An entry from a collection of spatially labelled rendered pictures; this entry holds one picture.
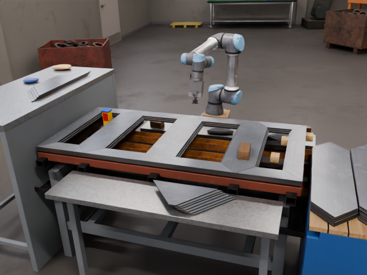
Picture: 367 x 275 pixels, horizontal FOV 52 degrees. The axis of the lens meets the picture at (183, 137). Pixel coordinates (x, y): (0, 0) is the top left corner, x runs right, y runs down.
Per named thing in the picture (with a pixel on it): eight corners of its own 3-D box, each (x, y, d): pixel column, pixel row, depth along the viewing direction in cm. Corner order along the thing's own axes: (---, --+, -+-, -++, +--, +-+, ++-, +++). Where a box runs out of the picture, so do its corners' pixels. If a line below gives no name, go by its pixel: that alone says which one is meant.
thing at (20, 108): (4, 132, 209) (3, 125, 208) (-77, 122, 227) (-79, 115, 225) (114, 73, 322) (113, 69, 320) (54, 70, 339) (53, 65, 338)
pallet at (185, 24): (203, 24, 1314) (203, 22, 1310) (200, 27, 1249) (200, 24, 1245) (173, 24, 1334) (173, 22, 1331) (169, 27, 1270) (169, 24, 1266)
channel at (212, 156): (311, 177, 221) (311, 170, 219) (66, 146, 269) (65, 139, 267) (311, 171, 228) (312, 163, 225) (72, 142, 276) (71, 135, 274)
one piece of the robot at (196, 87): (188, 75, 238) (185, 100, 243) (201, 76, 236) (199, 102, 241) (191, 73, 247) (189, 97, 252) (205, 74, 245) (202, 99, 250)
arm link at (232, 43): (225, 99, 306) (228, 30, 280) (242, 102, 298) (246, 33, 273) (218, 104, 297) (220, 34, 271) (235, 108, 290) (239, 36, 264)
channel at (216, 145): (311, 162, 238) (312, 155, 236) (81, 135, 287) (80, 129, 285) (311, 156, 245) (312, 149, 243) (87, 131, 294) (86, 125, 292)
